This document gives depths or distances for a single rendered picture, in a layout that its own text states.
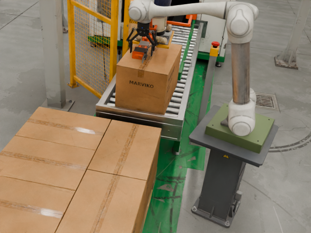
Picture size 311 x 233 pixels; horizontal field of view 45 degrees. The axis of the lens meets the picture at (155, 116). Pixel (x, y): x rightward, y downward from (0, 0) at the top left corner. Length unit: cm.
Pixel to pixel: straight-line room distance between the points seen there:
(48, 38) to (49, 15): 23
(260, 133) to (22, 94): 273
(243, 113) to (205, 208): 103
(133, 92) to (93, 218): 113
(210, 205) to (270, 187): 70
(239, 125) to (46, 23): 214
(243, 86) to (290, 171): 165
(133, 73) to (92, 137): 57
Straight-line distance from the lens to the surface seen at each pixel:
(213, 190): 286
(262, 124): 268
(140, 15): 210
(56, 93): 398
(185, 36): 467
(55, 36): 369
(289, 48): 572
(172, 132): 299
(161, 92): 287
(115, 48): 360
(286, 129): 428
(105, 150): 264
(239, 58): 213
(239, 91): 222
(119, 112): 298
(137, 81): 287
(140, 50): 241
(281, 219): 322
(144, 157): 260
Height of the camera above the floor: 222
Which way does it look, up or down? 34 degrees down
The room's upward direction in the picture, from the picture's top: 6 degrees clockwise
